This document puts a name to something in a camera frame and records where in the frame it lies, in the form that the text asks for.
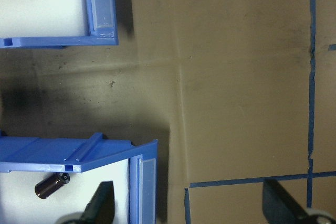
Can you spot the blue bin with black cylinders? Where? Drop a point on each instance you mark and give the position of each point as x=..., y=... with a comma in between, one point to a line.
x=52, y=153

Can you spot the blue bin with colourful parts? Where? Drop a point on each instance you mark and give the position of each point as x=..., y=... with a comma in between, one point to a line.
x=52, y=41

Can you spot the black cylinder battery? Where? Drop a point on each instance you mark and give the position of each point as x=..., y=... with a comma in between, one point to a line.
x=51, y=186

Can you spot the white foam bin liner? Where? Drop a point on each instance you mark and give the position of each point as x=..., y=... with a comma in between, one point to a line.
x=21, y=208
x=39, y=6

